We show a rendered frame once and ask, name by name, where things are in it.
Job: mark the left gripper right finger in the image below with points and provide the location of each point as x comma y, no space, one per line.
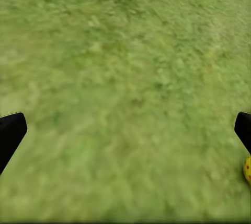
243,129

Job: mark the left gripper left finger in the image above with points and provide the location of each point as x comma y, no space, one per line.
12,130

